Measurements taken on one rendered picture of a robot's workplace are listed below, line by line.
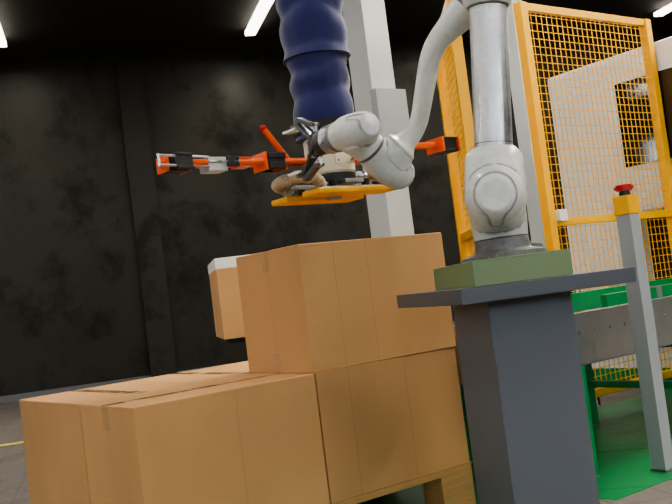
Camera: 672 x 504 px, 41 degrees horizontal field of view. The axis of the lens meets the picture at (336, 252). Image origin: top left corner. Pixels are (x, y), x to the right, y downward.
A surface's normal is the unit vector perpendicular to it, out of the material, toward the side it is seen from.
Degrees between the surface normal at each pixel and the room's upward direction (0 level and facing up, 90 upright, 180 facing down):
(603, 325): 90
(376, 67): 90
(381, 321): 90
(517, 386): 90
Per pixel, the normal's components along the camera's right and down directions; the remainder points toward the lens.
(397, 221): 0.59, -0.11
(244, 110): 0.26, -0.07
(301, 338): -0.81, 0.07
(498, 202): -0.18, 0.06
